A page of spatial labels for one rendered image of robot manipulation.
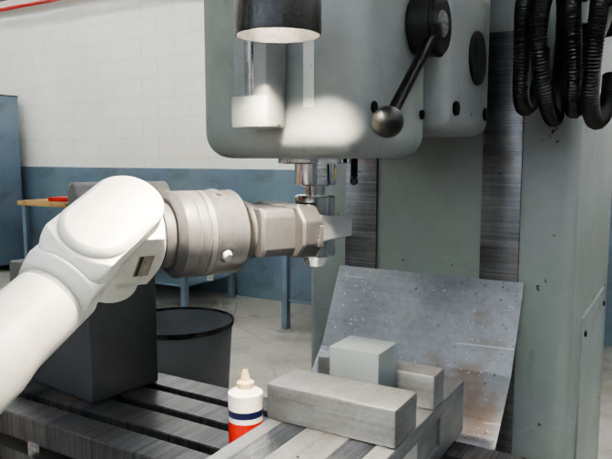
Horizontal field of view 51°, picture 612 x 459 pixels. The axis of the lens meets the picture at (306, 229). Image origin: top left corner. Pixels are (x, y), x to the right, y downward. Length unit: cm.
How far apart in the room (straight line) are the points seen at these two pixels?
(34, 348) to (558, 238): 75
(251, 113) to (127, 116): 640
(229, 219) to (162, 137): 603
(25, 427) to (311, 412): 45
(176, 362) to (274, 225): 196
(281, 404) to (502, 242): 48
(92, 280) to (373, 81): 32
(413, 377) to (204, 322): 228
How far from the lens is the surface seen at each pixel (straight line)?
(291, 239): 67
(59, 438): 94
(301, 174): 72
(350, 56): 63
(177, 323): 302
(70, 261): 55
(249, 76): 63
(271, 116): 63
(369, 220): 112
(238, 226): 64
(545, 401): 109
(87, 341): 98
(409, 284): 109
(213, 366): 266
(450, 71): 80
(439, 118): 79
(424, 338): 106
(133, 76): 697
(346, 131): 62
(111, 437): 89
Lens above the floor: 131
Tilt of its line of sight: 6 degrees down
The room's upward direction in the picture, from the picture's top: straight up
